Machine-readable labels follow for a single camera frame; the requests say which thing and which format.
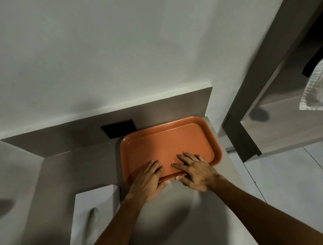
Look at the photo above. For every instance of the person's left hand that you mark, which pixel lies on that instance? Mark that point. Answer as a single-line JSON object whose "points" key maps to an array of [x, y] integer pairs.
{"points": [[145, 185]]}

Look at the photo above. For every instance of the person's right hand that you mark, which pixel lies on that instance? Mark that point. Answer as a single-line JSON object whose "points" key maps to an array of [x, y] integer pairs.
{"points": [[201, 175]]}

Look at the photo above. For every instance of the person's left thumb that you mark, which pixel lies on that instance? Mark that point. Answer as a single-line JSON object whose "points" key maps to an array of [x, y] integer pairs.
{"points": [[163, 185]]}

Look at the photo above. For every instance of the person's right thumb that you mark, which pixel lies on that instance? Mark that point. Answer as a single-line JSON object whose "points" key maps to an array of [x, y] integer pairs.
{"points": [[181, 179]]}

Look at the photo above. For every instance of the person's right middle finger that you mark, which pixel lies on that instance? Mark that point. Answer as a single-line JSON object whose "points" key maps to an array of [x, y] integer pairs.
{"points": [[185, 160]]}

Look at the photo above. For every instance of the person's right little finger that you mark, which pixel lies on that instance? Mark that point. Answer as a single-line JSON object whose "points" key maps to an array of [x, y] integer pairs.
{"points": [[203, 159]]}

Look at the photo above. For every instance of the orange plastic tray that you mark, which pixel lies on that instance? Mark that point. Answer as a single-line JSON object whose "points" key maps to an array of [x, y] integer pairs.
{"points": [[161, 142]]}

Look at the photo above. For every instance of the person's left forearm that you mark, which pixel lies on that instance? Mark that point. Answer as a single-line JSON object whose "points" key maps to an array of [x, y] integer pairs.
{"points": [[118, 224]]}

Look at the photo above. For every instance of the person's right forearm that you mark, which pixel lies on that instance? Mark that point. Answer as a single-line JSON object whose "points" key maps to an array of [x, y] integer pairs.
{"points": [[265, 214]]}

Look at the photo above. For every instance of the white tissue box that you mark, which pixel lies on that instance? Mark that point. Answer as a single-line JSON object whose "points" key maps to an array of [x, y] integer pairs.
{"points": [[101, 202]]}

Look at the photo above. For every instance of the white towel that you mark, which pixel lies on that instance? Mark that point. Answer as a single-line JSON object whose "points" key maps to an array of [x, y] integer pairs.
{"points": [[314, 88]]}

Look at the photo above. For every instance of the black hanging garment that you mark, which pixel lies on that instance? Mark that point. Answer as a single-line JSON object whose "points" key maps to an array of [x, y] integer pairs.
{"points": [[311, 64]]}

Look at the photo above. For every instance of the black wall socket plate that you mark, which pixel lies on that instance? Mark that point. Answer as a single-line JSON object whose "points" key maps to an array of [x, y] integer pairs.
{"points": [[118, 128]]}

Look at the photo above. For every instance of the brown wooden wardrobe frame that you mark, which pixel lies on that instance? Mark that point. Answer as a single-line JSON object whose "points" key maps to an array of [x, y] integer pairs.
{"points": [[252, 101]]}

